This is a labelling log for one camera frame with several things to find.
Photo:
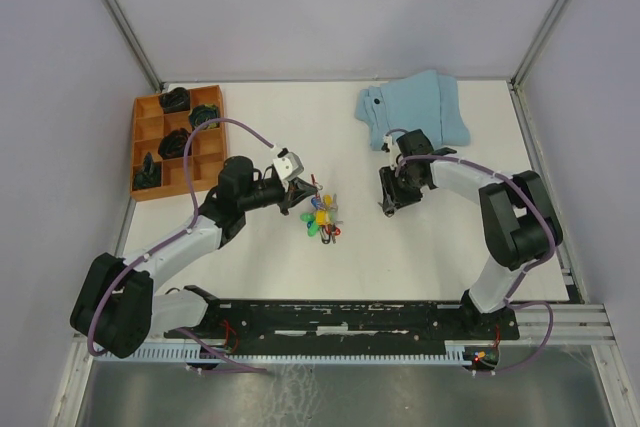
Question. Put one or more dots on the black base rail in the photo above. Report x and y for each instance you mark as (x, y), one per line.
(347, 327)

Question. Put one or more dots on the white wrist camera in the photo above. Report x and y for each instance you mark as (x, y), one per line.
(286, 164)
(391, 148)

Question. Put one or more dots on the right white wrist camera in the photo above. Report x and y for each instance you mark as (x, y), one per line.
(391, 148)

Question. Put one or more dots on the green key tag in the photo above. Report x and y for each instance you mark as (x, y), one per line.
(312, 227)

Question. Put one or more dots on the orange compartment tray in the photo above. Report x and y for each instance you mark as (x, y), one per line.
(162, 124)

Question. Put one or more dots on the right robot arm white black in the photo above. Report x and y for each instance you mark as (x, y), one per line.
(520, 225)

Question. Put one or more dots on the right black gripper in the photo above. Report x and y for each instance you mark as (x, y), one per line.
(391, 196)

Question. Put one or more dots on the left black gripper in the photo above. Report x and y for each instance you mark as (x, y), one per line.
(286, 194)

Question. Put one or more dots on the light blue cable duct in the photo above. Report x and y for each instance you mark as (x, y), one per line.
(192, 353)

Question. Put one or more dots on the yellow key tag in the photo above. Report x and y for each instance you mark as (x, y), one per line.
(324, 215)

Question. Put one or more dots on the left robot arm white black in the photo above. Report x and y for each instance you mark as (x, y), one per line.
(119, 304)

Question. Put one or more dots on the red handled metal key organizer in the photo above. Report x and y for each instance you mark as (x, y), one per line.
(319, 194)

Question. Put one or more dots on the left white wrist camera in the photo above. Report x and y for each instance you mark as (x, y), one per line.
(286, 164)

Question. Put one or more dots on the folded light blue cloth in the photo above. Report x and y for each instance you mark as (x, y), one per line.
(428, 101)

